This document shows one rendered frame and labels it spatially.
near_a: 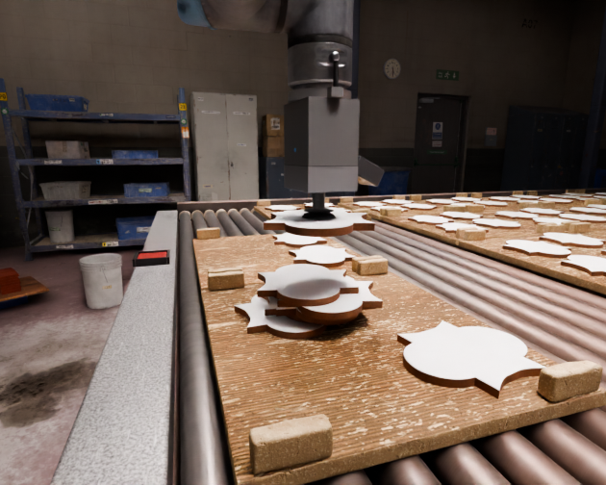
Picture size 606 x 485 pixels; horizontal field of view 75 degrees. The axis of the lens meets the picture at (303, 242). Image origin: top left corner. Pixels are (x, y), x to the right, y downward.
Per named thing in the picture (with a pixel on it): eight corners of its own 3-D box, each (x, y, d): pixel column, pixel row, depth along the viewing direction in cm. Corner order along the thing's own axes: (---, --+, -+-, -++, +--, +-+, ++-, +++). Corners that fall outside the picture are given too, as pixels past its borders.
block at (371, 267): (360, 276, 71) (360, 262, 70) (355, 273, 73) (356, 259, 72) (389, 273, 73) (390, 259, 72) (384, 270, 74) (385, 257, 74)
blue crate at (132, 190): (123, 197, 471) (122, 185, 467) (130, 194, 507) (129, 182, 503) (167, 196, 481) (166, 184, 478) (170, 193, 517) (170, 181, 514)
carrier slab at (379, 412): (238, 502, 27) (237, 483, 26) (201, 297, 65) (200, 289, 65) (607, 405, 37) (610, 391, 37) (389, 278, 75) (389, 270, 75)
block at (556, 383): (552, 405, 35) (557, 377, 34) (534, 393, 36) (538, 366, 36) (600, 394, 36) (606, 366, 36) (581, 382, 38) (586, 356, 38)
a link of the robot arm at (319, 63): (335, 61, 50) (367, 44, 43) (334, 98, 51) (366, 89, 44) (279, 55, 48) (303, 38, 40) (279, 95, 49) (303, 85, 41)
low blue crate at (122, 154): (113, 160, 448) (113, 150, 446) (112, 159, 481) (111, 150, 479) (159, 160, 471) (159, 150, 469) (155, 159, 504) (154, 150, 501)
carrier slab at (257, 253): (201, 297, 65) (201, 288, 65) (192, 244, 103) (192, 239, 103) (389, 278, 75) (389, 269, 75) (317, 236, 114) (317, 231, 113)
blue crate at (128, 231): (118, 240, 469) (116, 222, 464) (116, 234, 506) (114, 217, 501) (171, 236, 497) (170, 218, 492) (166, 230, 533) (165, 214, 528)
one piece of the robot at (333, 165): (403, 66, 44) (395, 209, 48) (363, 80, 53) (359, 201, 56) (305, 57, 40) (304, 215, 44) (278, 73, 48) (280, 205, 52)
